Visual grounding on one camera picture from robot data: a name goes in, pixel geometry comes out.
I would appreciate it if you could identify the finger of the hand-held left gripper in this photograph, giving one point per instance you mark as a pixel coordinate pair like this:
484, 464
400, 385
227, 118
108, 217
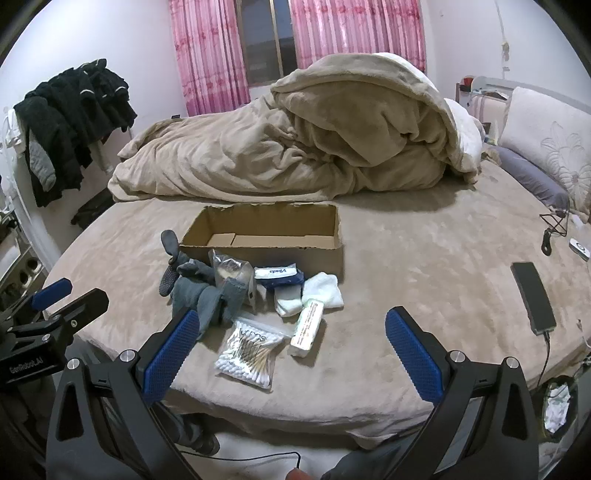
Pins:
51, 293
85, 304

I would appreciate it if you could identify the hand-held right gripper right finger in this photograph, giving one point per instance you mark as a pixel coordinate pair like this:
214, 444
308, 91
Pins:
415, 355

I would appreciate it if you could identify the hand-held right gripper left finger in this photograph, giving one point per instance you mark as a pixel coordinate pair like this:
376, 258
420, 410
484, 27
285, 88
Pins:
171, 355

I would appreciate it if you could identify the side shelf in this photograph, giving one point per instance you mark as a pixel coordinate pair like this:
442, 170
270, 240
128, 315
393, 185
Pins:
18, 267

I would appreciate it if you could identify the dark dotted sock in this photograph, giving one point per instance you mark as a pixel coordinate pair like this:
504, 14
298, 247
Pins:
168, 281

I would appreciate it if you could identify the bag of cotton swabs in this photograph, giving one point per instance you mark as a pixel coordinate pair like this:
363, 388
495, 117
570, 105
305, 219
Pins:
249, 353

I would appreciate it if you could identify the dark shoe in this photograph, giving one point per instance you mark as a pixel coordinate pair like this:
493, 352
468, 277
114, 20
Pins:
198, 438

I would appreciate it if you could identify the dark bag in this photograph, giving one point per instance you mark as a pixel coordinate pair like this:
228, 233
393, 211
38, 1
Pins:
92, 210

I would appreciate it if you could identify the beige bed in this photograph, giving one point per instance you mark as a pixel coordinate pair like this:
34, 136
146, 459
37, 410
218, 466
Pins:
415, 258

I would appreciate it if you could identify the clear bag with silver item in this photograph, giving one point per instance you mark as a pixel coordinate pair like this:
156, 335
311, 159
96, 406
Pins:
231, 270

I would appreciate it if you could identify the white tube packet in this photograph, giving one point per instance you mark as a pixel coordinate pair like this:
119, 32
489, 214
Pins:
308, 325

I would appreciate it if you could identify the white folded cloth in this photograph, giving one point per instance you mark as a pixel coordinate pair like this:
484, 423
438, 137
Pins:
323, 288

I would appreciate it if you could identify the white and grey sock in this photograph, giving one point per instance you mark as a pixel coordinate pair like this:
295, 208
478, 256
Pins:
287, 304

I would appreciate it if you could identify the grey garment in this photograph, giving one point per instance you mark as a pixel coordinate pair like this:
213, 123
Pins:
41, 161

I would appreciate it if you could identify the black phone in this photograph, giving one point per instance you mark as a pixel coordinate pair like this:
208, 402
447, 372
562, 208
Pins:
533, 295

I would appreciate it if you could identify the blue tissue packet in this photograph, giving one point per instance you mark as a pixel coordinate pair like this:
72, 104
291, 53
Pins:
279, 274

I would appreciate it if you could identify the waste bin with white paper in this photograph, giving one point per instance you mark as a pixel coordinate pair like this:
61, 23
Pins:
558, 406

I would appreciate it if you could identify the cardboard box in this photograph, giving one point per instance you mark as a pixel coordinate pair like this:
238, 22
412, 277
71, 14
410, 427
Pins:
295, 258

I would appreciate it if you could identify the pile of black clothes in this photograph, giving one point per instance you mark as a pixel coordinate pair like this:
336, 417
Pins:
74, 110

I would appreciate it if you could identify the small white device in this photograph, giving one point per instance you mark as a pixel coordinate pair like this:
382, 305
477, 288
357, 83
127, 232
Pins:
579, 249

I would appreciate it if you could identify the grey pillow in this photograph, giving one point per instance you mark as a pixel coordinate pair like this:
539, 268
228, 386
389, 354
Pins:
531, 175

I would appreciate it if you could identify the beige fleece blanket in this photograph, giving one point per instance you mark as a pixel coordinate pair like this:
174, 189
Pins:
286, 138

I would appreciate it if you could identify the white floral pillow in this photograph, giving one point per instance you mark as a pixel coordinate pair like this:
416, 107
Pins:
545, 134

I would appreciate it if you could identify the pink curtain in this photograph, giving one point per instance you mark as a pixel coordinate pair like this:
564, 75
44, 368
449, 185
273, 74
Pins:
360, 32
207, 55

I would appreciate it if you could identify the window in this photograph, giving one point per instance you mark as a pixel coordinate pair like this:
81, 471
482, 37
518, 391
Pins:
265, 41

